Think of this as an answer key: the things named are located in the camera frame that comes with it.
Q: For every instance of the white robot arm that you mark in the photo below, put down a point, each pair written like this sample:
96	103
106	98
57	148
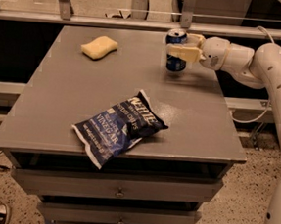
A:
255	68

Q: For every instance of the blue kettle chips bag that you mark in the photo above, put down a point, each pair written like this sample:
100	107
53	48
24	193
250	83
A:
117	129

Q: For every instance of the yellow sponge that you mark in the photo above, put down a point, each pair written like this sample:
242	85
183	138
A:
99	47

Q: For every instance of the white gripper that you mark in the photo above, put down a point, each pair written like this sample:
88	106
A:
214	53

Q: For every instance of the grey drawer cabinet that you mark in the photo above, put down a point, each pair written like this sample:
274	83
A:
163	179

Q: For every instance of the blue pepsi can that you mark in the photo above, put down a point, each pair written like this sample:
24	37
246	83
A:
175	36

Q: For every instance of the metal railing frame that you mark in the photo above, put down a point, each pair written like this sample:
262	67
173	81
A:
238	18

